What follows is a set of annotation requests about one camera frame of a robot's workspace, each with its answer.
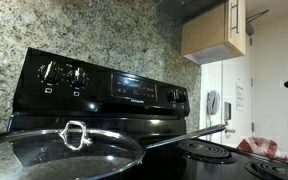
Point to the large black stove knob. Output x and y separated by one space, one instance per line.
50 72
78 77

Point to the stove digital display window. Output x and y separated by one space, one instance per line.
134 87

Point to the black electric stove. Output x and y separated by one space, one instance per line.
97 85

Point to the steel frying pan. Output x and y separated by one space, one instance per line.
190 135

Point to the black coil burner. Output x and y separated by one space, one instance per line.
274 171
204 150

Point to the grey door lock plate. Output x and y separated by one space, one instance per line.
227 110

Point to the metal door lever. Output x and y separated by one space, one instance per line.
230 130

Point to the white paper notice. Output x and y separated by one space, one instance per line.
239 96

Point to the white door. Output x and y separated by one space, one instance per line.
245 126

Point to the glass pan lid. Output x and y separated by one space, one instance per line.
34 151

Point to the red white checkered cloth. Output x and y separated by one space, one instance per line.
262 146

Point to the metal door closer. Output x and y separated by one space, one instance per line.
259 15

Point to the grey wall phone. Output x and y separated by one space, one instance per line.
213 101

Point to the light wood wall cabinet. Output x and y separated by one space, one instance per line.
204 30

